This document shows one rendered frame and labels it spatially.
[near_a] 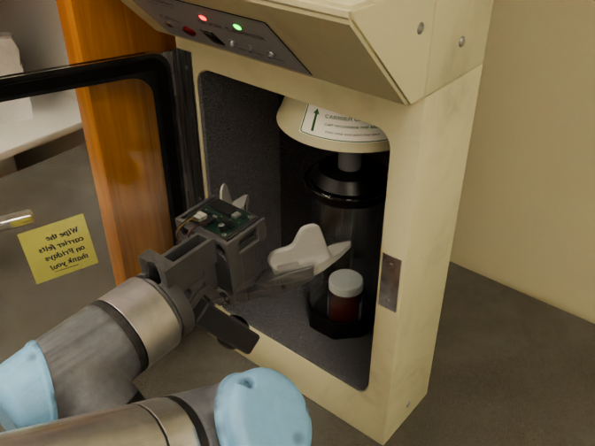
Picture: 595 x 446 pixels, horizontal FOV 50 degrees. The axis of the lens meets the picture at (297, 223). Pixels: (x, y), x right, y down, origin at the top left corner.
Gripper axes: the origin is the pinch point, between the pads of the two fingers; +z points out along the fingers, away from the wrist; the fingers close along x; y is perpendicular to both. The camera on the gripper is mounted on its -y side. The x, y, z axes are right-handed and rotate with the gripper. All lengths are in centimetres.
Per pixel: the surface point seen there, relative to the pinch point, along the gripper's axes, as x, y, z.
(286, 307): 7.2, -21.0, 4.9
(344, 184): -2.0, 2.6, 6.3
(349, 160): -0.9, 4.3, 8.6
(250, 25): -2.2, 25.0, -7.1
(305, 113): 0.8, 12.0, 3.2
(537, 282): -16, -30, 42
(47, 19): 121, -10, 42
